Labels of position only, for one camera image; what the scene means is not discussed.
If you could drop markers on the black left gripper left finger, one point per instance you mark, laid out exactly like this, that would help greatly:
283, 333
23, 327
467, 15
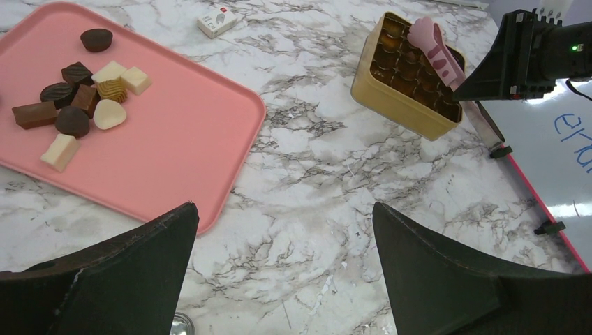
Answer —
128, 284

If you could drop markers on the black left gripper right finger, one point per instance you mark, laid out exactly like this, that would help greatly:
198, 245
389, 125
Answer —
437, 285

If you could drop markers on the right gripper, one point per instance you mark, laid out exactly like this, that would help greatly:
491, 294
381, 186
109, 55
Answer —
531, 51

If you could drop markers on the pink silicone tongs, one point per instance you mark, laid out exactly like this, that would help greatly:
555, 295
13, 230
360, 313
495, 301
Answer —
426, 35

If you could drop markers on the gold chocolate tin box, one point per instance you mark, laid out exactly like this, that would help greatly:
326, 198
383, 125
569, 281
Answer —
396, 80

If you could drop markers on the white rectangular chocolate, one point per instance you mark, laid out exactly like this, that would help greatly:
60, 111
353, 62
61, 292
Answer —
60, 152

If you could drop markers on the white heart chocolate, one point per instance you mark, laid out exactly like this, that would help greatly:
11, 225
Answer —
108, 114

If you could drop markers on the dark round chocolate centre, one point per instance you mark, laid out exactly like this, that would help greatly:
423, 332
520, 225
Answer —
72, 121

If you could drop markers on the brown small square chocolate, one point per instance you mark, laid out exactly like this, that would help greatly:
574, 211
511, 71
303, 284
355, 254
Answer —
86, 99

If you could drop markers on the caramel ridged oval chocolate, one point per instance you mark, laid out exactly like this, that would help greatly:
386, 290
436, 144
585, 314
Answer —
112, 90

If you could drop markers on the brown rectangular chocolate bar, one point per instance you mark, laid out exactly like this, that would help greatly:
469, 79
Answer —
35, 115

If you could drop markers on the dark oval chocolate centre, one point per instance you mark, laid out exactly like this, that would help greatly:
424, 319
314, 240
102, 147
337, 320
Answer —
61, 94

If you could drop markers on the dark oval chocolate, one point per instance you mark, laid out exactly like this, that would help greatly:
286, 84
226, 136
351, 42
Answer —
61, 94
96, 40

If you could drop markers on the white square chocolate middle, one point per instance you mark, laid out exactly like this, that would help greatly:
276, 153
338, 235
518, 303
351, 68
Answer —
135, 80

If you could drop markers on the white flat chocolate upper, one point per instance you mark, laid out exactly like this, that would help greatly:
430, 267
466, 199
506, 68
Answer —
111, 71

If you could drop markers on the dark diamond chocolate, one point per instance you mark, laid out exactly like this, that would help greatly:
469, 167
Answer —
77, 74

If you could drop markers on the dark oval chocolate top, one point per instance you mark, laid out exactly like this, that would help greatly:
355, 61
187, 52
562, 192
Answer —
96, 40

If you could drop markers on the silver tin lid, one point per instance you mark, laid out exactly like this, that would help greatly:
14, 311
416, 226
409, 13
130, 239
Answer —
182, 325

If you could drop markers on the pink framed whiteboard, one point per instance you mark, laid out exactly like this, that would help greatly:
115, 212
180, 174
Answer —
551, 147

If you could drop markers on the pink plastic tray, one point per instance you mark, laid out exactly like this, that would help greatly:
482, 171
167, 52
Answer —
184, 139

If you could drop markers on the small white card box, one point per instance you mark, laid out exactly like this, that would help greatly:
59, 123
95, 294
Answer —
217, 22

